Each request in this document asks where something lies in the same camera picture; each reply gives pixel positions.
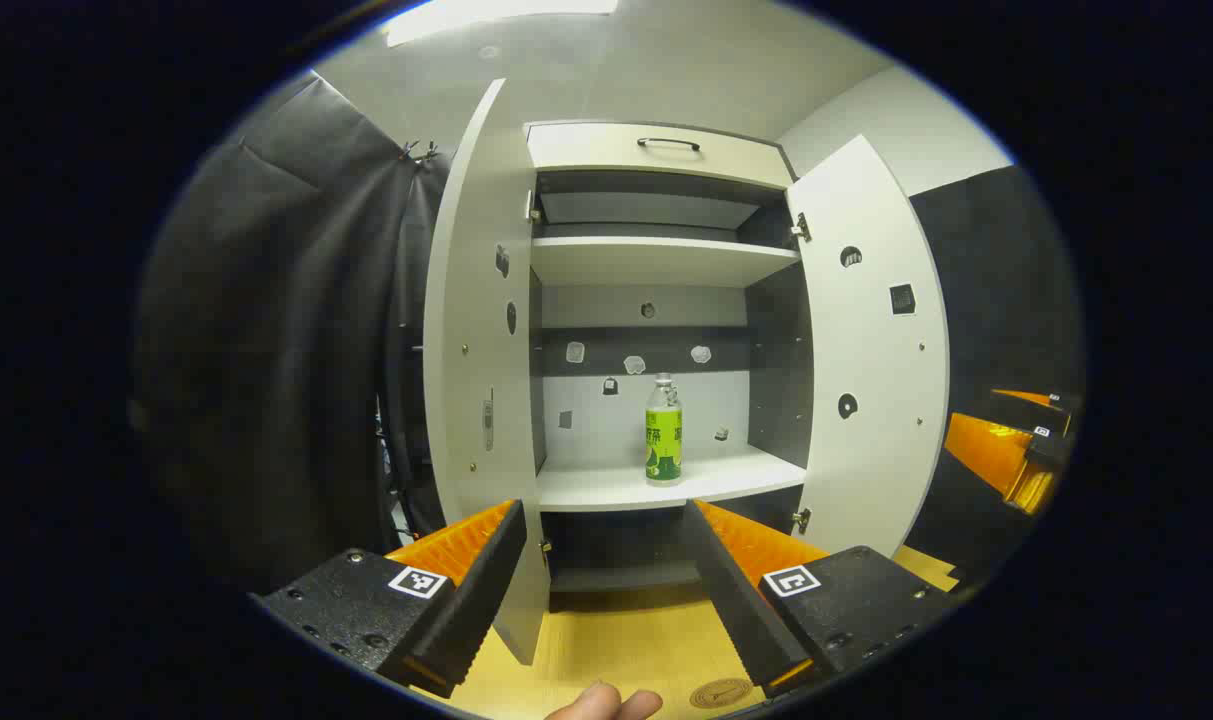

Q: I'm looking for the white cabinet door headphones sticker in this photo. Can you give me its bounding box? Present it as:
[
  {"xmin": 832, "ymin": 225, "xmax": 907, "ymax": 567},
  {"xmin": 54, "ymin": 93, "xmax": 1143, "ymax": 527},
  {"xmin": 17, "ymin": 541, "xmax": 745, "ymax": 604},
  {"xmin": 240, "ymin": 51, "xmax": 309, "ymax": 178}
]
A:
[{"xmin": 784, "ymin": 135, "xmax": 952, "ymax": 561}]

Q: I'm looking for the clear bottle with green label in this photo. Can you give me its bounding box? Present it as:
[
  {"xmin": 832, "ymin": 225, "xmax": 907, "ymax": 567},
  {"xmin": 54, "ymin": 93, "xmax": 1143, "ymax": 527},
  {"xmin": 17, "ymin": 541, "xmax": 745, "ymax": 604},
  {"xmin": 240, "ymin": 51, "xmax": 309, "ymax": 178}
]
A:
[{"xmin": 645, "ymin": 373, "xmax": 684, "ymax": 487}]

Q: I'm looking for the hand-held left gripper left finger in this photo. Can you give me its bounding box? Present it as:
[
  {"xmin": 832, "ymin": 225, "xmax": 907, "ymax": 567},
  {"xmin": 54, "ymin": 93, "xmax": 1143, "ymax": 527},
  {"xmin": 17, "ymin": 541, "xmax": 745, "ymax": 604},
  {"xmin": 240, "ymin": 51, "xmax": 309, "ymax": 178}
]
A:
[{"xmin": 251, "ymin": 498, "xmax": 529, "ymax": 699}]

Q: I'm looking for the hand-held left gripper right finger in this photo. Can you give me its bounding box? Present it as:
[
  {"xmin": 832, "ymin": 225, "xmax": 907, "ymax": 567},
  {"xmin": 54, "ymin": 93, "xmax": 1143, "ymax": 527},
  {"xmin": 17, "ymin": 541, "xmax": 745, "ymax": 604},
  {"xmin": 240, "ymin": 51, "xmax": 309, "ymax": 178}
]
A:
[{"xmin": 680, "ymin": 498, "xmax": 962, "ymax": 701}]

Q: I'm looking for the black backdrop cloth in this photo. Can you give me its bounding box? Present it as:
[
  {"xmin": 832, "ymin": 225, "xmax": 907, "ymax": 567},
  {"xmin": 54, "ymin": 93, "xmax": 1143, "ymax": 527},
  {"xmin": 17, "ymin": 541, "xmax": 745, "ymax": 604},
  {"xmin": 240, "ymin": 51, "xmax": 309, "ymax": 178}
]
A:
[{"xmin": 136, "ymin": 70, "xmax": 1085, "ymax": 591}]

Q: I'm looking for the ceiling light panel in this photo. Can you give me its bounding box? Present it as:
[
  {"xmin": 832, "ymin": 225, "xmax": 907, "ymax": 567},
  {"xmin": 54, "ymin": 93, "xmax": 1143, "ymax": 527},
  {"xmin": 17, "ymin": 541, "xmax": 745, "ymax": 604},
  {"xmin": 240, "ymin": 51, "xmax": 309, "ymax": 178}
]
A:
[{"xmin": 384, "ymin": 0, "xmax": 619, "ymax": 49}]

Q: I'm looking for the white cabinet door camera sticker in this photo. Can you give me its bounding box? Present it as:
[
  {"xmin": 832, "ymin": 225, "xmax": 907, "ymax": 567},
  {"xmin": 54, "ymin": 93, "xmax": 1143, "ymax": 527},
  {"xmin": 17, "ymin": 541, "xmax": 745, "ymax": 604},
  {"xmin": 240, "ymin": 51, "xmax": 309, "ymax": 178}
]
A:
[{"xmin": 423, "ymin": 78, "xmax": 553, "ymax": 667}]

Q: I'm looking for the round wooden coaster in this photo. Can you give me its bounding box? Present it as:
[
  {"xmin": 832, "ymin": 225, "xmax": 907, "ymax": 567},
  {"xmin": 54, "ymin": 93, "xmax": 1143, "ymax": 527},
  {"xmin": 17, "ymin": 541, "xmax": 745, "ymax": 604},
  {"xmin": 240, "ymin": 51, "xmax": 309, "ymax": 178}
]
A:
[{"xmin": 689, "ymin": 678, "xmax": 755, "ymax": 711}]

